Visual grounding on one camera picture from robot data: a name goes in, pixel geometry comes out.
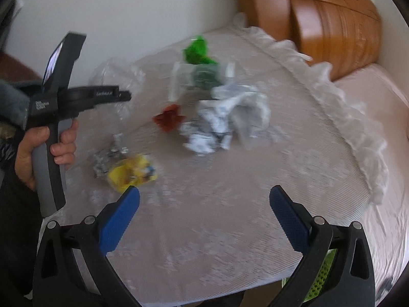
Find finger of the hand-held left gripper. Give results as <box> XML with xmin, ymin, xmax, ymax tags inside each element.
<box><xmin>94</xmin><ymin>90</ymin><xmax>132</xmax><ymax>106</ymax></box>

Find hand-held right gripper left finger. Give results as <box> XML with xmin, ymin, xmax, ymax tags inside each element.
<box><xmin>33</xmin><ymin>185</ymin><xmax>143</xmax><ymax>307</ymax></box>

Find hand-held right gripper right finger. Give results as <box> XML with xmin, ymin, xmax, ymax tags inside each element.
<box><xmin>269</xmin><ymin>185</ymin><xmax>376</xmax><ymax>307</ymax></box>

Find clear plastic bag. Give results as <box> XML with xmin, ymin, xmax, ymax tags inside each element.
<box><xmin>89</xmin><ymin>58</ymin><xmax>147</xmax><ymax>119</ymax></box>

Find yellow wrapper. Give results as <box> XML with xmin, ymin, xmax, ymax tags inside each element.
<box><xmin>107</xmin><ymin>154</ymin><xmax>158</xmax><ymax>194</ymax></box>

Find red wrapper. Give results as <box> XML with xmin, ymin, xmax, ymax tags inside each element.
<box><xmin>152</xmin><ymin>104</ymin><xmax>186</xmax><ymax>132</ymax></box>

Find silver wrapper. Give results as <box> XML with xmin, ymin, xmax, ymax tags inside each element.
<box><xmin>91</xmin><ymin>134</ymin><xmax>130</xmax><ymax>178</ymax></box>

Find green perforated plastic basket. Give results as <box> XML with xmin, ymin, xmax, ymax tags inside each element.
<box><xmin>281</xmin><ymin>248</ymin><xmax>339</xmax><ymax>304</ymax></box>

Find clear bag with green item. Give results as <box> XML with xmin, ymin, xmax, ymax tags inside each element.
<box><xmin>169</xmin><ymin>61</ymin><xmax>235</xmax><ymax>103</ymax></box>

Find green wrapper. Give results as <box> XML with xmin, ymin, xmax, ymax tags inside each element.
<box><xmin>182</xmin><ymin>35</ymin><xmax>219</xmax><ymax>66</ymax></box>

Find printed white paper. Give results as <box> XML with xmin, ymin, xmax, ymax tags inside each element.
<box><xmin>180</xmin><ymin>101</ymin><xmax>234</xmax><ymax>157</ymax></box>

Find white plastic bag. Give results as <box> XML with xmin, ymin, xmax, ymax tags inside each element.
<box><xmin>211</xmin><ymin>83</ymin><xmax>270</xmax><ymax>149</ymax></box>

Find person's left forearm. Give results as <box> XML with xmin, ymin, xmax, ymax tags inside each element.
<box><xmin>0</xmin><ymin>79</ymin><xmax>32</xmax><ymax>131</ymax></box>

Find person's left hand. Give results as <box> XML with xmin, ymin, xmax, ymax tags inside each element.
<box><xmin>15</xmin><ymin>120</ymin><xmax>79</xmax><ymax>191</ymax></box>

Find dark wooden furniture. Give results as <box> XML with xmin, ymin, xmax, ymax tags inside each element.
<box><xmin>0</xmin><ymin>53</ymin><xmax>43</xmax><ymax>85</ymax></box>

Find white lace tablecloth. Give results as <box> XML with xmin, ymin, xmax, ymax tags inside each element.
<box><xmin>61</xmin><ymin>14</ymin><xmax>389</xmax><ymax>296</ymax></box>

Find person's dark clothing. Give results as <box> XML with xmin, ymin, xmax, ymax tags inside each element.
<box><xmin>0</xmin><ymin>163</ymin><xmax>43</xmax><ymax>299</ymax></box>

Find pale pink bed sheet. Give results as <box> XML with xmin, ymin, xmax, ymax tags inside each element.
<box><xmin>332</xmin><ymin>64</ymin><xmax>409</xmax><ymax>306</ymax></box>

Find wooden headboard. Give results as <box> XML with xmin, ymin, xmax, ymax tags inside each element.
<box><xmin>235</xmin><ymin>0</ymin><xmax>382</xmax><ymax>80</ymax></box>

